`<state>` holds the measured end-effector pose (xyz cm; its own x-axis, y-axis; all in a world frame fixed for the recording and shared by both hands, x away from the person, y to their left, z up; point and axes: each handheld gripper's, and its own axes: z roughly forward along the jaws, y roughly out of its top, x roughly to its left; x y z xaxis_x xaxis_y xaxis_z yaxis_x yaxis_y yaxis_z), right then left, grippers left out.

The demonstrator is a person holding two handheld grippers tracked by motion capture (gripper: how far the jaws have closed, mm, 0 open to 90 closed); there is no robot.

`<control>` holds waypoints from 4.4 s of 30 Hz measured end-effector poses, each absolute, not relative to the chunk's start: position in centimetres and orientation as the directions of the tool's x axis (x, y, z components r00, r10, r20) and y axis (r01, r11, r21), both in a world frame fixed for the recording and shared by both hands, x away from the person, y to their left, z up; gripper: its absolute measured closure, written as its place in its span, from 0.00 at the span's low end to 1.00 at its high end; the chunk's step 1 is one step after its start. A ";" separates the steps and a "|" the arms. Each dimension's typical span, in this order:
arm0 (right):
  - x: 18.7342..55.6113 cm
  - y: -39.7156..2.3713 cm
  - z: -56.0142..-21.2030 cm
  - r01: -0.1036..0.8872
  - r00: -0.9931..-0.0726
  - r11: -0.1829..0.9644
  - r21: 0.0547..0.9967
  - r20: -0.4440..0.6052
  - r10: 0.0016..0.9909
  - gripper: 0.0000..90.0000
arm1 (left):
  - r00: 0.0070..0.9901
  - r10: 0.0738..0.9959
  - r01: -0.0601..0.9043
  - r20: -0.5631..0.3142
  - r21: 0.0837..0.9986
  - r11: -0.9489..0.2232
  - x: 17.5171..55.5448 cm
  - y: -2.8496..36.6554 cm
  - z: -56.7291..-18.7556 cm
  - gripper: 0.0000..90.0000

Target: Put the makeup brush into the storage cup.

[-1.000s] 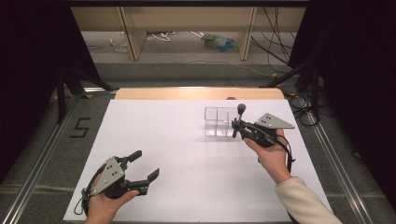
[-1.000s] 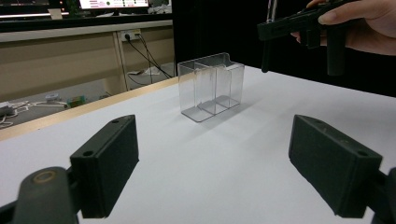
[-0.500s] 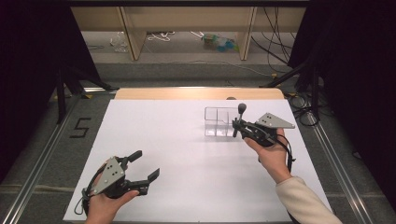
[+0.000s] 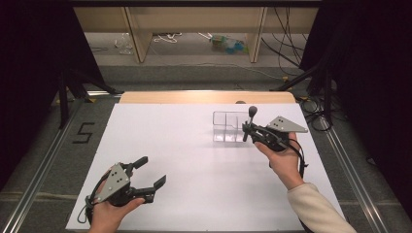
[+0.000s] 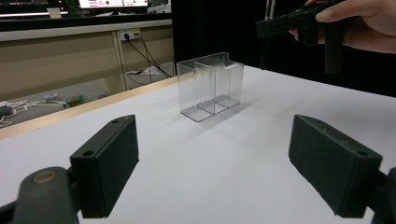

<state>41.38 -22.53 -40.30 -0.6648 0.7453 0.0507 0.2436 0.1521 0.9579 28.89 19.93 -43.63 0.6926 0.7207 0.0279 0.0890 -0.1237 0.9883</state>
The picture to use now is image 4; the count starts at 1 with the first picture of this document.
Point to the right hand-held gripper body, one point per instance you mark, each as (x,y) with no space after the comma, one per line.
(278,132)

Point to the person's left hand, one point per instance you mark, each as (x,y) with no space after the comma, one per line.
(108,216)

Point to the metal floor rail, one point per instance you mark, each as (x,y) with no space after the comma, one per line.
(353,174)
(35,181)

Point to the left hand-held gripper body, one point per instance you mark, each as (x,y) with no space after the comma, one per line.
(116,183)

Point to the person's right hand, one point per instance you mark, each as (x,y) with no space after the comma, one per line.
(283,161)

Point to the clear plastic bag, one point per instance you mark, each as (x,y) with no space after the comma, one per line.
(124,43)

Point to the wooden shelf unit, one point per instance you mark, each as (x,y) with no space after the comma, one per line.
(194,19)

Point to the white table mat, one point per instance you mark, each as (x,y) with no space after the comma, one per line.
(194,168)

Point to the colourful plastic bag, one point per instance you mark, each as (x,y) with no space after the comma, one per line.
(228,44)

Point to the dark curtain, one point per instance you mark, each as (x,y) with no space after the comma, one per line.
(29,81)
(372,81)

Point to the clear plastic organizer box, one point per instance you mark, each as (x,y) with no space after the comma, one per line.
(226,127)

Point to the black makeup brush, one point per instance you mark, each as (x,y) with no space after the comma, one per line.
(252,111)

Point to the black tripod stand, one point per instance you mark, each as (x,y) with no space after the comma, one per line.
(327,93)
(64,97)

